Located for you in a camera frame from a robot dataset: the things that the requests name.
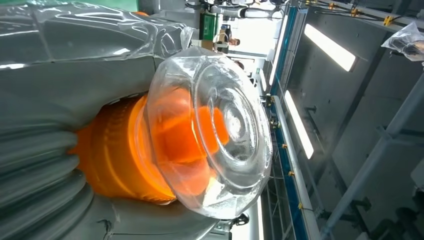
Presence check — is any orange drink bottle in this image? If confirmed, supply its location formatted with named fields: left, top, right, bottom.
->
left=67, top=46, right=274, bottom=221

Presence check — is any brown cardboard box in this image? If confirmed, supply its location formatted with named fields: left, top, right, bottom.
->
left=191, top=39, right=217, bottom=52

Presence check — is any green box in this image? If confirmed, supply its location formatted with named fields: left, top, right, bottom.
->
left=199, top=11, right=221, bottom=42

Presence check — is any ceiling light panel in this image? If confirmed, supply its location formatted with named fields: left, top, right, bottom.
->
left=283, top=89, right=315, bottom=161
left=303, top=23, right=358, bottom=73

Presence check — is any blue white beam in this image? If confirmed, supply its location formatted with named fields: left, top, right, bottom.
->
left=267, top=4, right=313, bottom=240

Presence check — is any plastic wrapped black device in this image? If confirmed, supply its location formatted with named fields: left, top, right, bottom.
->
left=380, top=21, right=424, bottom=63

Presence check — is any metal rail with yellow clips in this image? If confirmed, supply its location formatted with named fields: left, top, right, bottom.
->
left=304, top=0, right=424, bottom=28

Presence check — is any grey metal post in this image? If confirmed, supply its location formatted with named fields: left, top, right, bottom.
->
left=318, top=72, right=424, bottom=240

